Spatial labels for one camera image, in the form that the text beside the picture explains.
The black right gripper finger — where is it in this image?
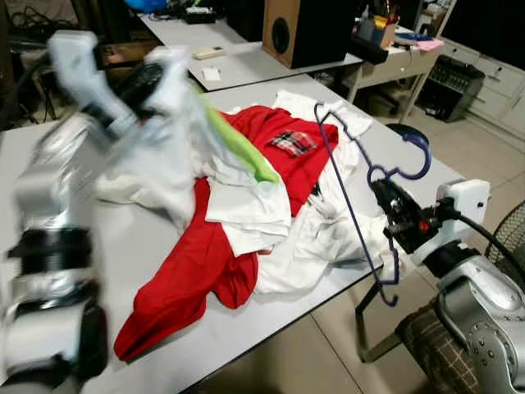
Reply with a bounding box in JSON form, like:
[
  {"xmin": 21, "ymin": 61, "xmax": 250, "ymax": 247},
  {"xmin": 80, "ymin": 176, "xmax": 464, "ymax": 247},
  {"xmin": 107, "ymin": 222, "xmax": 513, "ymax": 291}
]
[
  {"xmin": 371, "ymin": 179, "xmax": 403, "ymax": 224},
  {"xmin": 381, "ymin": 177, "xmax": 415, "ymax": 216}
]

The black wire fan guard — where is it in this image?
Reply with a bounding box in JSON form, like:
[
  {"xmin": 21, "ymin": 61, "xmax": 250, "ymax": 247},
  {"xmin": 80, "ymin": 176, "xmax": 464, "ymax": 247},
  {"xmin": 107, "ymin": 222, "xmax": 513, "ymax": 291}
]
[{"xmin": 491, "ymin": 201, "xmax": 525, "ymax": 288}]

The white folded t-shirt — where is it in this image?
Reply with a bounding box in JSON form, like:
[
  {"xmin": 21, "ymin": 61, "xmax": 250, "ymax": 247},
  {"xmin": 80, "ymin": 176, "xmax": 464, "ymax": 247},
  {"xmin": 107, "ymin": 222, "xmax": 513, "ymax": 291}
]
[{"xmin": 203, "ymin": 156, "xmax": 294, "ymax": 257}]

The white desk with drawer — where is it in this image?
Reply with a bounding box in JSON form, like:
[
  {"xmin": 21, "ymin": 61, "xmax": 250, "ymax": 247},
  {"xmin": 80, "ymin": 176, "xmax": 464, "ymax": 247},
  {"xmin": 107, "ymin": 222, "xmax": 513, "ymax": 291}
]
[{"xmin": 340, "ymin": 41, "xmax": 448, "ymax": 124}]

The blue round stool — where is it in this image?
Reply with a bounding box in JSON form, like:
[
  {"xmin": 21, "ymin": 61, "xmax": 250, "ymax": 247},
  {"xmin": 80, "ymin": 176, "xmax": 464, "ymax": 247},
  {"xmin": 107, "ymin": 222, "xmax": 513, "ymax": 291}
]
[{"xmin": 386, "ymin": 123, "xmax": 433, "ymax": 161}]

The black desk tray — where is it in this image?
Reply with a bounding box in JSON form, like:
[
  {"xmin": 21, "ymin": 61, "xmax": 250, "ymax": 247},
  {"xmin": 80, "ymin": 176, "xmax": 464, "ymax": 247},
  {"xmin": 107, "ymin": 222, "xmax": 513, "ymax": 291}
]
[{"xmin": 349, "ymin": 34, "xmax": 390, "ymax": 66}]

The bright white crumpled garment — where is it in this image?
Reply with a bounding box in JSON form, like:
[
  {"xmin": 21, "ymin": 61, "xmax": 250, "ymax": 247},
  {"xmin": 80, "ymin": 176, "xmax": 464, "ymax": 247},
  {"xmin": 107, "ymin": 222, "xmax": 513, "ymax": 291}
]
[{"xmin": 291, "ymin": 135, "xmax": 399, "ymax": 280}]

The blue round object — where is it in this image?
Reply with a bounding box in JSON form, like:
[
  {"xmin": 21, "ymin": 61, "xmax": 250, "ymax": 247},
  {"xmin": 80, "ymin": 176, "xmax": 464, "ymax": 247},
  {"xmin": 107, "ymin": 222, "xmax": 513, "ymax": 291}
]
[{"xmin": 125, "ymin": 0, "xmax": 171, "ymax": 14}]

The pen holder with pens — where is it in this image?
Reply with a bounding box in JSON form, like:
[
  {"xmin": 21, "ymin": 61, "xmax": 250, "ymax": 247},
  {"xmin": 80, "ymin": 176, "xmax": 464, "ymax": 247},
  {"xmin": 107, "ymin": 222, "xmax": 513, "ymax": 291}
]
[{"xmin": 355, "ymin": 4, "xmax": 400, "ymax": 48}]

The grey metal table leg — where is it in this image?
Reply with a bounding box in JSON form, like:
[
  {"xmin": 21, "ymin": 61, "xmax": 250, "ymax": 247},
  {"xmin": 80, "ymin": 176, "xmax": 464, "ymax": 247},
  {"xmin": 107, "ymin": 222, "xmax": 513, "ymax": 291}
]
[{"xmin": 354, "ymin": 275, "xmax": 404, "ymax": 364}]

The blue wire clothes hanger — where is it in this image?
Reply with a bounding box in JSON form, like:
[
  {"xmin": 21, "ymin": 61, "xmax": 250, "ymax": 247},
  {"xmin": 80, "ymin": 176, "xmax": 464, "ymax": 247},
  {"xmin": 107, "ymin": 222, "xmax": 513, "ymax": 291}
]
[{"xmin": 313, "ymin": 102, "xmax": 433, "ymax": 307}]

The sheer greyish white garment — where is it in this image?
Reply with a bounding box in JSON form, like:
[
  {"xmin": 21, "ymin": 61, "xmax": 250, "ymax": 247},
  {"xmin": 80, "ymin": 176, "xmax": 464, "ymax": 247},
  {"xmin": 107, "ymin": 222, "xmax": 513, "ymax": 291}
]
[{"xmin": 256, "ymin": 242, "xmax": 345, "ymax": 296}]

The black audio mixer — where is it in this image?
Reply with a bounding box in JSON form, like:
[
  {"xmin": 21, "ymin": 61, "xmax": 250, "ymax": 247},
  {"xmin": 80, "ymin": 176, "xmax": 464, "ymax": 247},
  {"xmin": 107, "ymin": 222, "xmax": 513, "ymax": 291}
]
[{"xmin": 416, "ymin": 56, "xmax": 486, "ymax": 124}]

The white flat spread garment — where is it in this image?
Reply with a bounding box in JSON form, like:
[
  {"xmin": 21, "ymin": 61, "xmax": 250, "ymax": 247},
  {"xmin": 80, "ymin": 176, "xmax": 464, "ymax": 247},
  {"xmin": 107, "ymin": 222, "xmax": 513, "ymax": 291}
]
[{"xmin": 221, "ymin": 89, "xmax": 374, "ymax": 140}]

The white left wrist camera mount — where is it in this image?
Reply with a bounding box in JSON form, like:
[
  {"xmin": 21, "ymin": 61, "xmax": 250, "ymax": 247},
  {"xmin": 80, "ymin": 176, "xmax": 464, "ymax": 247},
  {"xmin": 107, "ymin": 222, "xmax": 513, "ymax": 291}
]
[{"xmin": 48, "ymin": 31, "xmax": 139, "ymax": 136}]

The thin white garment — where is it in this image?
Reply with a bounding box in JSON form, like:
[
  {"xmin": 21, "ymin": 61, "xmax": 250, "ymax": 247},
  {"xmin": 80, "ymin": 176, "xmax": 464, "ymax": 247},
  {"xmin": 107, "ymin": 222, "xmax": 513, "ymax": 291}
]
[{"xmin": 94, "ymin": 45, "xmax": 214, "ymax": 231}]

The white drawer cabinet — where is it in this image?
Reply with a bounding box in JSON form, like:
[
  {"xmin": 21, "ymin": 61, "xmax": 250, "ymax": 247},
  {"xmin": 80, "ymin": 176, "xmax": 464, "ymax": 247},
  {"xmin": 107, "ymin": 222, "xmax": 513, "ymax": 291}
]
[{"xmin": 443, "ymin": 37, "xmax": 525, "ymax": 157}]

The wooden black loudspeaker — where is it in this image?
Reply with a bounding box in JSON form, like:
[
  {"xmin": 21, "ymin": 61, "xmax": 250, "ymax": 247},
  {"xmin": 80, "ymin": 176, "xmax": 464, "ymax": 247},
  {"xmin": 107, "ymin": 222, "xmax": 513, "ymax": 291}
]
[{"xmin": 262, "ymin": 0, "xmax": 359, "ymax": 71}]

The pink paper sheet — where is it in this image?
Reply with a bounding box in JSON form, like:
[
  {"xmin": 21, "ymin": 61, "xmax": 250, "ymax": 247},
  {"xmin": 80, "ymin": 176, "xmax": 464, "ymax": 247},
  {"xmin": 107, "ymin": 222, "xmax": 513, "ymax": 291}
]
[{"xmin": 417, "ymin": 37, "xmax": 446, "ymax": 53}]

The small black desk device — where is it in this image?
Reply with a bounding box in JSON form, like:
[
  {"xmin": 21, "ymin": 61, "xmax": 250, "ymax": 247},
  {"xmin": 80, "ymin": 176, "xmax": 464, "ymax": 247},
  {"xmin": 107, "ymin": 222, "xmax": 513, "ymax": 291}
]
[{"xmin": 182, "ymin": 4, "xmax": 218, "ymax": 25}]

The red shirt with plaid pocket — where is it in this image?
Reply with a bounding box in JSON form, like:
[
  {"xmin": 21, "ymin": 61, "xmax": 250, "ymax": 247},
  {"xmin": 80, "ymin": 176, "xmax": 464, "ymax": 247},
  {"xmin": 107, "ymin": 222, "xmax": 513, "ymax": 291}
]
[{"xmin": 113, "ymin": 105, "xmax": 341, "ymax": 362}]

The white remote control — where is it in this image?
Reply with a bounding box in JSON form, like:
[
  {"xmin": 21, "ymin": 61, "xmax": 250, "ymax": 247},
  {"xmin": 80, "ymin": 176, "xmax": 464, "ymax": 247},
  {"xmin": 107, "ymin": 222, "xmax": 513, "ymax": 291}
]
[{"xmin": 193, "ymin": 47, "xmax": 226, "ymax": 61}]

